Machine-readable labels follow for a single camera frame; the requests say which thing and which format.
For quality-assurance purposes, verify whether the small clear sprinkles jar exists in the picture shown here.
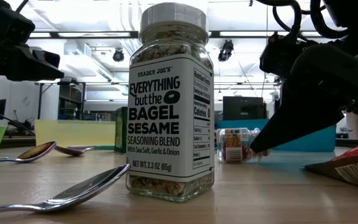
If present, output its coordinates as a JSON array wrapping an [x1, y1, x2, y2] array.
[[216, 127, 262, 164]]

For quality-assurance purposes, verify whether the spoon with teal handle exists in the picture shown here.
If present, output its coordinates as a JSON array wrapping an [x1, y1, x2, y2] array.
[[53, 144, 117, 157]]

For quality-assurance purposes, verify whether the large black monitor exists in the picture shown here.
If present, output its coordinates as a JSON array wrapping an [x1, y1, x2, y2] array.
[[222, 96, 267, 121]]

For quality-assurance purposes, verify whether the blue plastic bin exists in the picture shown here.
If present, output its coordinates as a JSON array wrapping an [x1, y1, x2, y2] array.
[[215, 118, 337, 153]]

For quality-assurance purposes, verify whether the iridescent spoon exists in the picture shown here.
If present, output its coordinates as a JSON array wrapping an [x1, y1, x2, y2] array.
[[0, 141, 58, 166]]

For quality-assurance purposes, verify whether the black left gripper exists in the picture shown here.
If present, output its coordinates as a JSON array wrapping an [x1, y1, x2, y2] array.
[[0, 0, 65, 82]]

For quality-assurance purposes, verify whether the white round lid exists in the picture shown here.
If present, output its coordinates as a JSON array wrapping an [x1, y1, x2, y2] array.
[[125, 2, 216, 203]]

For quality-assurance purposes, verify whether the spoon with light blue handle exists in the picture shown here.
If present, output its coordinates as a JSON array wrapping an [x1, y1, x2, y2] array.
[[0, 164, 132, 218]]

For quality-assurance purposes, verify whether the black shelving unit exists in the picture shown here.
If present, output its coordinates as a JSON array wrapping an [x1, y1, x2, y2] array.
[[57, 83, 86, 121]]

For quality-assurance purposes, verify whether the yellow translucent plastic bin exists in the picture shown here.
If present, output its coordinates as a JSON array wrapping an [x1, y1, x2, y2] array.
[[34, 119, 117, 149]]

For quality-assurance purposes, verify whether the black overhead rig beam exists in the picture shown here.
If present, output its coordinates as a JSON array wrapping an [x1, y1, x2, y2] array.
[[29, 30, 335, 39]]

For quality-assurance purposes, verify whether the black ceiling-mounted camera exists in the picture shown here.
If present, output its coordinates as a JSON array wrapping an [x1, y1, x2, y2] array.
[[112, 48, 126, 63], [218, 39, 235, 62]]

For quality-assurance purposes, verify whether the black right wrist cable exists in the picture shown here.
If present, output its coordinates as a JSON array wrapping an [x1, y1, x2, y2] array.
[[255, 0, 348, 41]]

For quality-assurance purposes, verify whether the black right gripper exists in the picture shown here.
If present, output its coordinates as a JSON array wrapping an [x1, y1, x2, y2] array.
[[249, 30, 358, 154]]

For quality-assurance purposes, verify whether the orange and brown snack packet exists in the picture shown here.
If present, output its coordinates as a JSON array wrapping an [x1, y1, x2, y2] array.
[[304, 134, 358, 192]]

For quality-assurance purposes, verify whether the spoon with purple handle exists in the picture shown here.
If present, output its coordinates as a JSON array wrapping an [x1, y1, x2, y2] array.
[[67, 144, 96, 150]]

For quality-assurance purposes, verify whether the green box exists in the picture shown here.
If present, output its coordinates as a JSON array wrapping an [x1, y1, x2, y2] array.
[[114, 106, 129, 155]]

